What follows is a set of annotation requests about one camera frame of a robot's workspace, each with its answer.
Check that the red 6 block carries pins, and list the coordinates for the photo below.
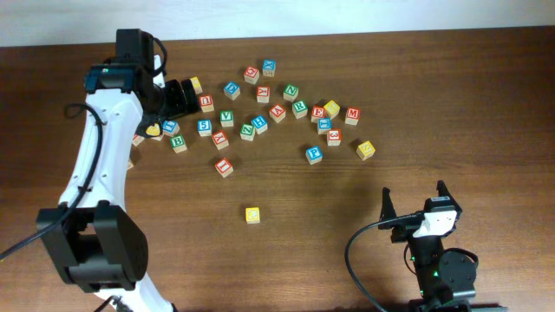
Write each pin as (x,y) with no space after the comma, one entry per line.
(137,139)

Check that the red I block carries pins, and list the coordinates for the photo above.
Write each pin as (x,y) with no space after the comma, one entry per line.
(224,167)

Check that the green Z block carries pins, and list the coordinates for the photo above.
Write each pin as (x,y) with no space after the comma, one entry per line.
(247,132)

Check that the yellow S block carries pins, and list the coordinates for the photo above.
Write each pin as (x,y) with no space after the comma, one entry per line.
(365,150)

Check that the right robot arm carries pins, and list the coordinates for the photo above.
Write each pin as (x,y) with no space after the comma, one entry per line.
(445,276)

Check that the green B block centre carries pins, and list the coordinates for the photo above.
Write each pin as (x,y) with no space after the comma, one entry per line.
(178,143)

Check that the yellow C block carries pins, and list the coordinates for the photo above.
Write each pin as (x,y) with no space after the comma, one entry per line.
(252,215)

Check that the yellow block left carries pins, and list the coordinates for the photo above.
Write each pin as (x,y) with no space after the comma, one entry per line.
(154,132)

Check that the blue L block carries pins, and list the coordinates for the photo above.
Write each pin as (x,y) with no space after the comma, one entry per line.
(170,128)

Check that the red 3 block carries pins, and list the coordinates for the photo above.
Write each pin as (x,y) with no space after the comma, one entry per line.
(334,137)

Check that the red E block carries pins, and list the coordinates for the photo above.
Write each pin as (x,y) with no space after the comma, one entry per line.
(317,114)

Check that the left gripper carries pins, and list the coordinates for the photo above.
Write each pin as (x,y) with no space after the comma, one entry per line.
(177,99)

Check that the blue D block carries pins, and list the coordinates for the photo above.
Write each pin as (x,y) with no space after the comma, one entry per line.
(232,90)

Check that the yellow block near E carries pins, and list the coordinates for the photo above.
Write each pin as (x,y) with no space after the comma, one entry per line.
(331,109)

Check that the red Q block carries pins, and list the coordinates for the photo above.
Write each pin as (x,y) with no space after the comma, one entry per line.
(251,75)

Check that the blue P block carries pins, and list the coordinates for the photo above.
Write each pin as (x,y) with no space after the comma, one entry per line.
(314,155)

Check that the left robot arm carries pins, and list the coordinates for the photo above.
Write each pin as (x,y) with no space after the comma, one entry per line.
(90,238)

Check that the green N block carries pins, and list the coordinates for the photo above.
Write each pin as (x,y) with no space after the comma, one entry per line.
(290,92)

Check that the red Y block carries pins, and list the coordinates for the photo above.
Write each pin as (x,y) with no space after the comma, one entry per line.
(263,94)

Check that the red M block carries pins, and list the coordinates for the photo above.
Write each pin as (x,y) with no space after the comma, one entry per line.
(352,116)

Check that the blue X block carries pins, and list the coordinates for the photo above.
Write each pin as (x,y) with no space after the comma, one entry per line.
(269,67)

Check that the red A block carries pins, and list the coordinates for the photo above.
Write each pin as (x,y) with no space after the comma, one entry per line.
(277,113)

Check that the red U block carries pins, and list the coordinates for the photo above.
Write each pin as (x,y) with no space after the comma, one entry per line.
(206,103)

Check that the blue 5 block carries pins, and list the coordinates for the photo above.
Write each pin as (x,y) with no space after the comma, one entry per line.
(204,128)

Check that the blue H block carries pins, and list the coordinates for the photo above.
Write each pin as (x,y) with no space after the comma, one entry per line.
(260,124)

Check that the blue T block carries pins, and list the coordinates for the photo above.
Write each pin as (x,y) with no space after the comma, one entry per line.
(323,125)

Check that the green R block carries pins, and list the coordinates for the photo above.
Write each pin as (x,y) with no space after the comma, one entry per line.
(299,109)

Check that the green V block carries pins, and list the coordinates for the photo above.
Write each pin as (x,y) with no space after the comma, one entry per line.
(227,118)

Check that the yellow block upper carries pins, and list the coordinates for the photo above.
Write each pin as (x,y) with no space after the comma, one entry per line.
(196,85)

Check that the red K block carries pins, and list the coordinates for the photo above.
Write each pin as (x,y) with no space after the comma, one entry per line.
(220,140)

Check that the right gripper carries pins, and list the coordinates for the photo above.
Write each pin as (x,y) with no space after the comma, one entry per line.
(408,230)

